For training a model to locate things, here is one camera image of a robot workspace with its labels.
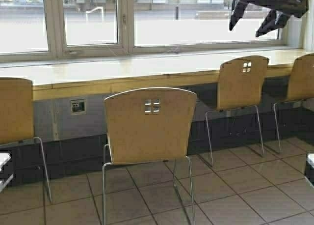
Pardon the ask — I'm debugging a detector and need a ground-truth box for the long wooden window counter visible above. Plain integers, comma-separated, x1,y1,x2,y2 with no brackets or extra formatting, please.
0,49,307,101

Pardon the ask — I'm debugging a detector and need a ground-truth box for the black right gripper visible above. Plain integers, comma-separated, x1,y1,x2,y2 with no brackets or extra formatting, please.
229,0,309,37

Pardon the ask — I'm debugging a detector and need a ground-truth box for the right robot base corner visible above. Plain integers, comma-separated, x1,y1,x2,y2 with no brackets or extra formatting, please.
304,153,314,185

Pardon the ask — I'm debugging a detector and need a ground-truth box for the wooden cutout chair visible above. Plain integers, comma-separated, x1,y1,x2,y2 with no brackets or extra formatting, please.
205,55,269,166
272,53,314,154
102,87,197,224
0,77,52,201

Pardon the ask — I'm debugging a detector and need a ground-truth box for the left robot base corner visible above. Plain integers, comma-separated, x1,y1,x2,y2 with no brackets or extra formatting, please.
0,151,14,192

